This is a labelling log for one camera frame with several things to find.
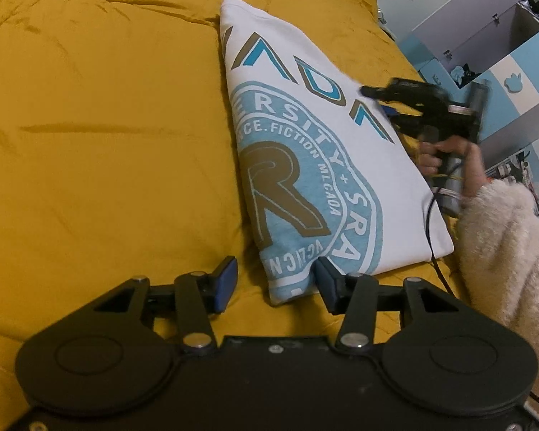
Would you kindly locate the person's right hand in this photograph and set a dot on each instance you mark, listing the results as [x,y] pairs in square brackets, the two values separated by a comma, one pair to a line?
[471,166]

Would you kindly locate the white printed t-shirt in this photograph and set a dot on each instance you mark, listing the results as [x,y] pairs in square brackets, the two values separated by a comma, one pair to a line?
[296,121]

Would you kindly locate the lavender cubby shelf unit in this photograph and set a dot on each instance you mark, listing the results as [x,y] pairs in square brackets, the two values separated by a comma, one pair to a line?
[476,0]

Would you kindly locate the blue crown-shaped wall decal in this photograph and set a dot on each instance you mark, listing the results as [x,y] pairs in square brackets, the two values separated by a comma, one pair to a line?
[514,81]

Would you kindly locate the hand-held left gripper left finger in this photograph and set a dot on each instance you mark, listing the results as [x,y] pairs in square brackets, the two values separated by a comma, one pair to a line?
[227,280]

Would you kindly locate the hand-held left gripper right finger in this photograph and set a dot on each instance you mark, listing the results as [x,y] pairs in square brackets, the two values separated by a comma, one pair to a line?
[328,280]

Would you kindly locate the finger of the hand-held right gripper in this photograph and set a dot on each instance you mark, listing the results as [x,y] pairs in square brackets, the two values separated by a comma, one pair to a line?
[406,119]
[388,90]

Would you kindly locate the blue and white wardrobe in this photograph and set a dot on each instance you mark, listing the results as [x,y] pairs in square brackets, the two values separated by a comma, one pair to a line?
[521,112]

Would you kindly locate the mustard yellow blanket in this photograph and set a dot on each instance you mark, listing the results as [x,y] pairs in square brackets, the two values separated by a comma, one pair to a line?
[94,143]

